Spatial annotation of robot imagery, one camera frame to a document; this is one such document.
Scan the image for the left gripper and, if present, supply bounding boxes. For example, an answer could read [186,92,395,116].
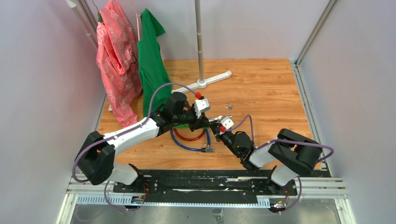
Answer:
[173,106,209,133]

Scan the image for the red cable lock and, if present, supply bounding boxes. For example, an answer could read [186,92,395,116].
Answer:
[173,129,206,141]

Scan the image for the blue cable lock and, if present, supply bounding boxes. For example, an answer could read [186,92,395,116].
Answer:
[169,128,215,154]

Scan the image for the green cable lock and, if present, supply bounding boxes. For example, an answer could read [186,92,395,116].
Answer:
[173,115,224,131]

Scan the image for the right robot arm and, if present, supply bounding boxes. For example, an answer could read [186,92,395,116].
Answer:
[209,122,323,195]

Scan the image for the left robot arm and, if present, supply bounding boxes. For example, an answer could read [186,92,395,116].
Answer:
[75,92,211,193]

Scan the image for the white clothes rack stand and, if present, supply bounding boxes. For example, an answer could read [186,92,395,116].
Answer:
[187,0,232,90]

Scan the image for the green t-shirt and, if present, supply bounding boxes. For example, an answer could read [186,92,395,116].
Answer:
[137,8,172,116]

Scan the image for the pink patterned garment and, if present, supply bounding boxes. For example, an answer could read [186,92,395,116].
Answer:
[96,0,142,127]

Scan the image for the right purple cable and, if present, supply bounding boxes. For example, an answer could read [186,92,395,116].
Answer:
[220,114,335,214]

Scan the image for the purple cable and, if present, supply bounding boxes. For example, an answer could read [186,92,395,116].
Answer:
[71,82,202,213]
[220,114,335,214]

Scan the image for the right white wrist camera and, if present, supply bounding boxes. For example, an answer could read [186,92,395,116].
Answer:
[219,116,234,133]

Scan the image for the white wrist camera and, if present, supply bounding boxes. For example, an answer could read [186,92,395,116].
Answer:
[194,92,211,118]
[219,116,234,133]

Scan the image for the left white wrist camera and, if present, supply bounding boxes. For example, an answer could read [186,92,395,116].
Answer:
[194,92,211,118]

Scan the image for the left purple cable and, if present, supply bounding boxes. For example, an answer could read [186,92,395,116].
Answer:
[71,82,202,213]

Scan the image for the aluminium frame rail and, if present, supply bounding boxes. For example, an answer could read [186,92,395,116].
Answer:
[57,170,356,224]

